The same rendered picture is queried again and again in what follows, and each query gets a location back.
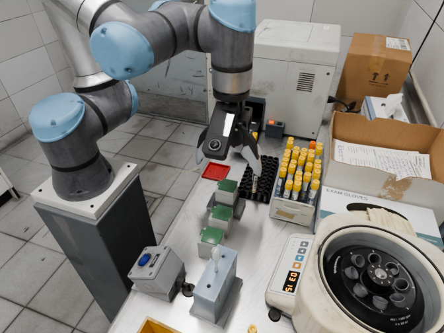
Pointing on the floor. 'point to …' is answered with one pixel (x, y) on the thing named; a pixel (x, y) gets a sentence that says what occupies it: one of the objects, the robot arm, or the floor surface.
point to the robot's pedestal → (104, 244)
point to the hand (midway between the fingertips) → (226, 172)
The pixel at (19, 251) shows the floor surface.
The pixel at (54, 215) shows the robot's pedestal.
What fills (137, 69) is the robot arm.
